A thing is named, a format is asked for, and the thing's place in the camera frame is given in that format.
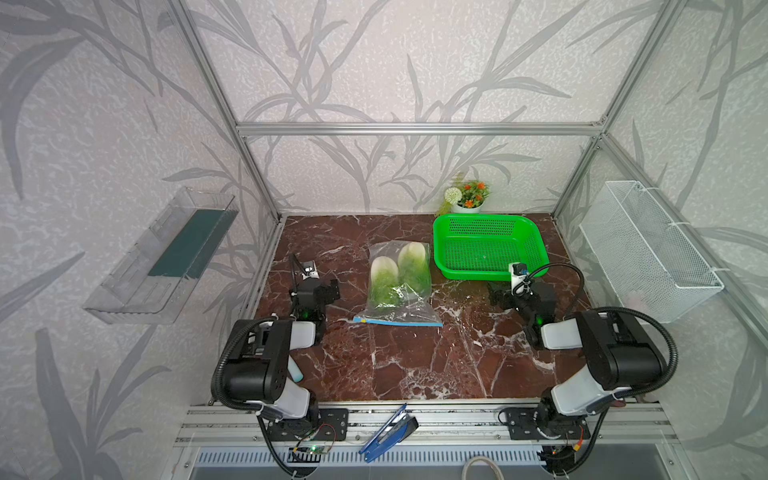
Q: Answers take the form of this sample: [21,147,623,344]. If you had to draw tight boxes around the clear zip-top bag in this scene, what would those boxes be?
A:
[353,240,443,328]

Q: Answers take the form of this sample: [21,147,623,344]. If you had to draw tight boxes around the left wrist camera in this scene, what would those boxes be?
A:
[300,260,319,280]

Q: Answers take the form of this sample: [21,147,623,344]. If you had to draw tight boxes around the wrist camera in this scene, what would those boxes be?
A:
[300,260,319,280]
[509,262,528,290]

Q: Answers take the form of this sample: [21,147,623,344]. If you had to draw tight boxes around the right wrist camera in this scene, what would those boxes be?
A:
[509,262,528,290]

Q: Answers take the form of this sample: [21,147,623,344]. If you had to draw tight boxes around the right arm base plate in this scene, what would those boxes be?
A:
[498,407,591,443]

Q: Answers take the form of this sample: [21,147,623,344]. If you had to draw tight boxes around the white wire basket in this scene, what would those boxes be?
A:
[580,180,724,323]

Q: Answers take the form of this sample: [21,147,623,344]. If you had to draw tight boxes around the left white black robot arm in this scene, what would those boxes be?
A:
[211,278,341,429]

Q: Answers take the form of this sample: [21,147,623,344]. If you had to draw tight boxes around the light blue scraper tool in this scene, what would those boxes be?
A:
[288,356,304,383]

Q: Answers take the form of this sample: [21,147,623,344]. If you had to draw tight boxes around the chinese cabbage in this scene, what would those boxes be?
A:
[397,242,431,298]
[368,256,401,309]

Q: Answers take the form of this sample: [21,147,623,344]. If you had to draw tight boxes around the small flower pot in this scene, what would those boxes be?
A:
[436,172,490,216]

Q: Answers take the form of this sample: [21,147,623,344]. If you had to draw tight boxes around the clear wall shelf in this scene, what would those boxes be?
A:
[83,187,239,325]

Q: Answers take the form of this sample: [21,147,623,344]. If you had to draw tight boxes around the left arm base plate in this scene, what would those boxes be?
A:
[267,408,349,442]

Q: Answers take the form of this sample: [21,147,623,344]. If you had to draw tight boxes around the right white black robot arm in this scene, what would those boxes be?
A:
[488,279,679,440]

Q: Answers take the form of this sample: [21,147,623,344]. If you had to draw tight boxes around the blue clip tool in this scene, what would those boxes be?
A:
[359,404,419,463]

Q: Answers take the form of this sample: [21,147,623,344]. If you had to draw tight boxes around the green plastic basket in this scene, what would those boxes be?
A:
[433,214,549,282]

